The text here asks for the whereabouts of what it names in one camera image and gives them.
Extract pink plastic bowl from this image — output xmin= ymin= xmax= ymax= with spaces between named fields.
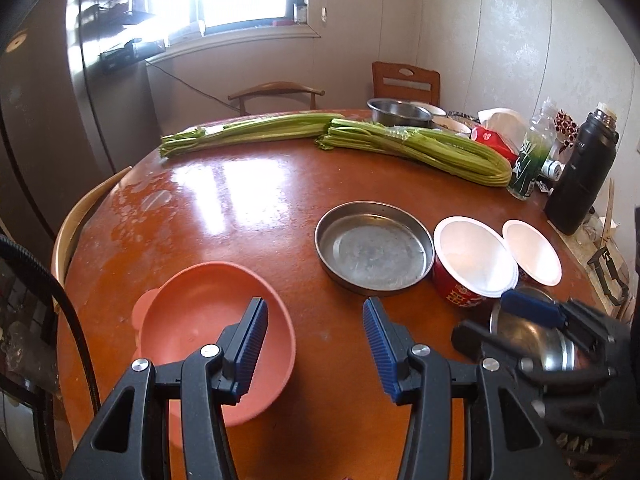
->
xmin=132 ymin=261 xmax=297 ymax=427

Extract long thin celery bunch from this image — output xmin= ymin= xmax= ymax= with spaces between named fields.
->
xmin=159 ymin=112 xmax=346 ymax=159

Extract shiny steel bowl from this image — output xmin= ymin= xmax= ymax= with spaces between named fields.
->
xmin=489 ymin=286 xmax=601 ymax=392

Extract wooden chair with slotted backrest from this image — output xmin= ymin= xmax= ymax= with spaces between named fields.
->
xmin=371 ymin=61 xmax=442 ymax=108

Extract steel basin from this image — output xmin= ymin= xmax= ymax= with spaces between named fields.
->
xmin=367 ymin=98 xmax=435 ymax=128

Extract ceramic bowl with food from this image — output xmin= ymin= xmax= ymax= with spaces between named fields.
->
xmin=432 ymin=115 xmax=473 ymax=137

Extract round metal plate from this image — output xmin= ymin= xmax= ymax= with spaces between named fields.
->
xmin=314 ymin=201 xmax=435 ymax=297

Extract light wooden chair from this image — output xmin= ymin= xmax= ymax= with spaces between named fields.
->
xmin=51 ymin=166 xmax=133 ymax=286

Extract black thermos flask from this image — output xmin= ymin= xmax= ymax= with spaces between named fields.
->
xmin=544 ymin=102 xmax=621 ymax=236

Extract black wire rack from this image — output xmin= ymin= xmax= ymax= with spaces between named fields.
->
xmin=97 ymin=0 xmax=166 ymax=73

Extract thin wall cable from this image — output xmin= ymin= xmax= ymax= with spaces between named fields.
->
xmin=145 ymin=60 xmax=241 ymax=111

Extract black metal bracket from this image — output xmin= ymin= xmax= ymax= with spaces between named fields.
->
xmin=587 ymin=245 xmax=631 ymax=307

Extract black cable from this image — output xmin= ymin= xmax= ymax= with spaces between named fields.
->
xmin=0 ymin=234 xmax=101 ymax=411

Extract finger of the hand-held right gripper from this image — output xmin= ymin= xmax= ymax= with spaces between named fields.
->
xmin=451 ymin=321 xmax=614 ymax=387
xmin=500 ymin=290 xmax=619 ymax=362

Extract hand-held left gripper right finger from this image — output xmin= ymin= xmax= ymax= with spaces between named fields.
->
xmin=362 ymin=296 xmax=576 ymax=480

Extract clear plastic bottle green label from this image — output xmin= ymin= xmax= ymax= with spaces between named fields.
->
xmin=506 ymin=97 xmax=557 ymax=202

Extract red white patterned pack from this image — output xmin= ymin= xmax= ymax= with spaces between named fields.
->
xmin=555 ymin=110 xmax=581 ymax=149

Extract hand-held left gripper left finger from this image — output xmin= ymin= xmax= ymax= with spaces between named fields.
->
xmin=62 ymin=297 xmax=269 ymax=480

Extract printed paper sheet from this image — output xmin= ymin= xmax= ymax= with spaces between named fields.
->
xmin=565 ymin=230 xmax=626 ymax=321

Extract large red paper bowl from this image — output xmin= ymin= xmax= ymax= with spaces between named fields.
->
xmin=432 ymin=216 xmax=518 ymax=311

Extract steel refrigerator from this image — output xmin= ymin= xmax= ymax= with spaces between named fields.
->
xmin=0 ymin=0 xmax=168 ymax=261

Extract curved wooden chair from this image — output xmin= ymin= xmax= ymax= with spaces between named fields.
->
xmin=227 ymin=81 xmax=326 ymax=117

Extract wooden sticks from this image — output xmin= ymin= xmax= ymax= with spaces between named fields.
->
xmin=600 ymin=177 xmax=619 ymax=256

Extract thick celery bunch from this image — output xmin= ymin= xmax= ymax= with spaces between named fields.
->
xmin=315 ymin=119 xmax=513 ymax=188

